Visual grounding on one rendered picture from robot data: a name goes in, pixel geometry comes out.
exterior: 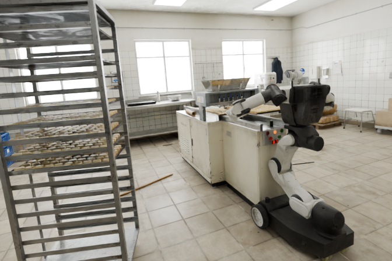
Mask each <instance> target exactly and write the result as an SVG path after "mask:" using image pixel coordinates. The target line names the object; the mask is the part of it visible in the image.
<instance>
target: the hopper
mask: <svg viewBox="0 0 392 261"><path fill-rule="evenodd" d="M250 79H251V78H250V77H243V78H234V79H218V80H203V81H201V82H202V84H203V85H204V87H205V89H206V91H209V92H215V91H226V90H239V89H245V88H246V86H247V84H248V82H249V81H250Z"/></svg>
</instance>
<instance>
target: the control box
mask: <svg viewBox="0 0 392 261"><path fill-rule="evenodd" d="M281 129H283V132H281ZM274 131H276V134H274ZM267 132H269V135H267ZM279 135H281V138H278V136H279ZM284 136H285V128H284V127H279V128H273V129H266V130H263V131H262V145H263V146H266V145H270V144H273V140H274V144H276V140H277V143H278V142H279V141H280V140H281V139H282V138H283V137H284ZM270 137H272V140H270Z"/></svg>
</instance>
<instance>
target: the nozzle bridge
mask: <svg viewBox="0 0 392 261"><path fill-rule="evenodd" d="M243 92H244V93H243ZM239 93H240V96H239ZM241 94H242V96H243V95H244V97H243V99H244V98H245V99H247V98H249V97H252V96H254V95H256V94H258V88H245V89H239V90H226V91H215V92H209V91H202V92H195V104H196V105H199V120H202V121H206V120H207V118H206V109H205V107H210V106H214V105H224V104H233V102H235V101H237V95H238V97H239V100H241ZM230 95H231V96H230ZM221 96H222V98H221ZM223 96H225V98H226V99H225V102H223ZM228 96H229V98H230V99H229V101H228ZM232 96H234V101H232ZM219 97H220V99H221V100H220V103H219Z"/></svg>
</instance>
